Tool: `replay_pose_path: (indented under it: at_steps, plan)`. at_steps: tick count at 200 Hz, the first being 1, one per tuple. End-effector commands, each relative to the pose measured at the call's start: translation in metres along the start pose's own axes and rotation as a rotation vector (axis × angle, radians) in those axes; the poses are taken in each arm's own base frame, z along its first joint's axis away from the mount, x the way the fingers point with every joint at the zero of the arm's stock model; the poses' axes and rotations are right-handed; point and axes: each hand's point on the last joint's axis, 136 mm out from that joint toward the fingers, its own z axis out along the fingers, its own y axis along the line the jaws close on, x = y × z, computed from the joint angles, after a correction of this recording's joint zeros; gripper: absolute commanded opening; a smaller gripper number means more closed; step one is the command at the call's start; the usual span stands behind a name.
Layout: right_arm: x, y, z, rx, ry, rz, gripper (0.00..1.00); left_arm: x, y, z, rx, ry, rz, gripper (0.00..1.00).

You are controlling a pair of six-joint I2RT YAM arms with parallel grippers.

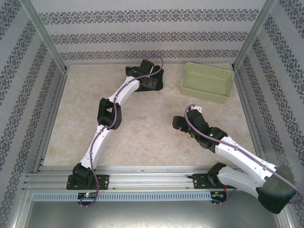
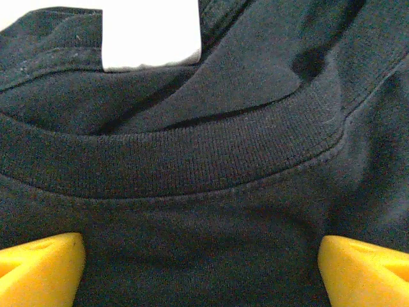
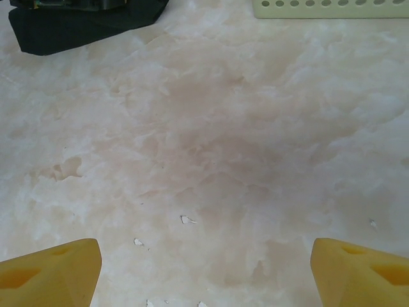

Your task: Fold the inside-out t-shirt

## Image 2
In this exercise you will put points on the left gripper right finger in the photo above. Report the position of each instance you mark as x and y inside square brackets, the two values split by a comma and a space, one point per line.
[367, 275]

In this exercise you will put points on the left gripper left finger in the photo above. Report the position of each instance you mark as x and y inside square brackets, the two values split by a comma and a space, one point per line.
[38, 275]

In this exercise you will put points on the black t-shirt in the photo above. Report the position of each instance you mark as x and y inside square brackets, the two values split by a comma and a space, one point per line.
[204, 153]

